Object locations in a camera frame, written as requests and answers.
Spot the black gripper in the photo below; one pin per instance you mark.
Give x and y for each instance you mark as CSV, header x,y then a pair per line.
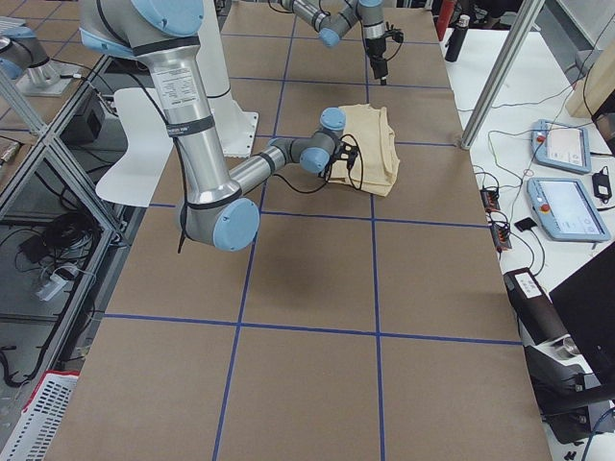
x,y
375,49

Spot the beige long-sleeve printed shirt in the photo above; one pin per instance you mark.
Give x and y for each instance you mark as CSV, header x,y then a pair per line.
x,y
376,172

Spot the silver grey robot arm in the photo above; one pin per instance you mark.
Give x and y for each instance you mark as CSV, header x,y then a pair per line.
x,y
163,35
331,27

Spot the black insulated bottle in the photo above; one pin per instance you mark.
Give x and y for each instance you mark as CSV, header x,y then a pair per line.
x,y
457,37

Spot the blue teach pendant far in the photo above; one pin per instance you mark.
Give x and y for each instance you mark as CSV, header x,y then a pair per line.
x,y
561,146

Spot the blue teach pendant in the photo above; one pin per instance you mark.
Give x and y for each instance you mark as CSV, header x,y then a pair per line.
x,y
561,146
565,210

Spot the blue teach pendant near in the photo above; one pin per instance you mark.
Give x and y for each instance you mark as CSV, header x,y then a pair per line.
x,y
565,210

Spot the white plastic chair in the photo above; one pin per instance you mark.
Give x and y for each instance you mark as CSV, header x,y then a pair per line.
x,y
133,179

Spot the black power adapter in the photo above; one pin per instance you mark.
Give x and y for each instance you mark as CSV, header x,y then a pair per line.
x,y
601,185

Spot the black monitor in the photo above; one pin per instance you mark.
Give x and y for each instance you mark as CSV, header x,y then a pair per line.
x,y
584,302

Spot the white perforated basket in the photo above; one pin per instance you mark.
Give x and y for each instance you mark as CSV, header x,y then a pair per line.
x,y
41,417

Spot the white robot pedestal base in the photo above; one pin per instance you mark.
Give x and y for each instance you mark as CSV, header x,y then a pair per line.
x,y
236,128

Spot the grey aluminium frame post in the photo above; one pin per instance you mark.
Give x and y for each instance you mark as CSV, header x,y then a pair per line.
x,y
509,51

